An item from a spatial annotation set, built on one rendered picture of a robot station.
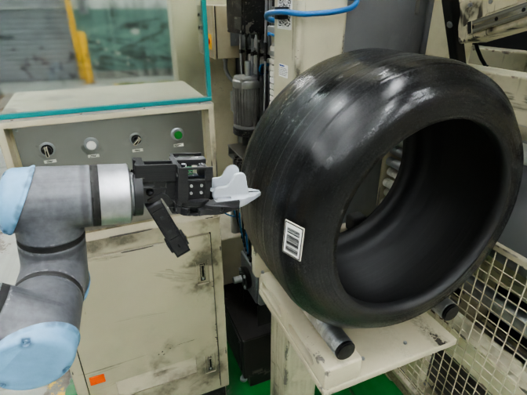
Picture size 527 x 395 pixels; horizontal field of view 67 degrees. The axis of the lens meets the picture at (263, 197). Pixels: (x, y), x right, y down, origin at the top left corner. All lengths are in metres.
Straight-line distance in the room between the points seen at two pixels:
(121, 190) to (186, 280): 0.86
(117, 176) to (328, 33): 0.60
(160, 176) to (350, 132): 0.29
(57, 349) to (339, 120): 0.48
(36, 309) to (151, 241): 0.79
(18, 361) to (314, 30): 0.80
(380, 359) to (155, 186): 0.65
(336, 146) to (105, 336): 1.10
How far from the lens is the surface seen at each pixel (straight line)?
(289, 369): 1.46
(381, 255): 1.10
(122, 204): 0.59
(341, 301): 0.75
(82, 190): 0.59
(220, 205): 0.63
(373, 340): 1.04
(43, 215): 0.59
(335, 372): 0.89
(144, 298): 1.41
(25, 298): 0.56
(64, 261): 0.63
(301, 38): 0.95
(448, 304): 1.01
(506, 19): 1.04
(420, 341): 1.07
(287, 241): 0.65
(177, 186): 0.61
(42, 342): 0.53
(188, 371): 1.71
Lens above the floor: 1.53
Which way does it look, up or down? 26 degrees down
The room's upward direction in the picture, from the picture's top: straight up
